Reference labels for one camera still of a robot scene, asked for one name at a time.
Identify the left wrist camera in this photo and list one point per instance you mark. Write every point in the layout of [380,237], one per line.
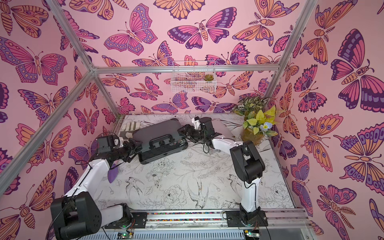
[108,143]

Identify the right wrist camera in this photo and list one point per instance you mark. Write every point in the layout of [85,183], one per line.
[202,123]

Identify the potted green plant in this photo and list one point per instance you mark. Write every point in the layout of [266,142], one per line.
[258,122]

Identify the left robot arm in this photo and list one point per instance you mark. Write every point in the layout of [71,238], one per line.
[76,214]

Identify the pink purple garden trowel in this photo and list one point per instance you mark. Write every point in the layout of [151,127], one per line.
[113,173]

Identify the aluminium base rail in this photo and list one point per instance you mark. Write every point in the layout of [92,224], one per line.
[187,225]

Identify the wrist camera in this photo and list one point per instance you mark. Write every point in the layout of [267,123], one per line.
[202,123]
[108,143]

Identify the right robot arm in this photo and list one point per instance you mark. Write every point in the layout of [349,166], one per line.
[247,162]

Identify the small succulent in basket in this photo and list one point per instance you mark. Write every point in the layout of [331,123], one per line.
[209,77]

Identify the white wire basket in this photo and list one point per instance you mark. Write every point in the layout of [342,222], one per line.
[188,76]

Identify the large black poker case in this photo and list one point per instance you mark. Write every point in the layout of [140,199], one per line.
[160,140]

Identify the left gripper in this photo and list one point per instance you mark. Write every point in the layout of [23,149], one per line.
[131,149]

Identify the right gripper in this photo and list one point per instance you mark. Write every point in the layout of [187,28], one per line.
[186,130]

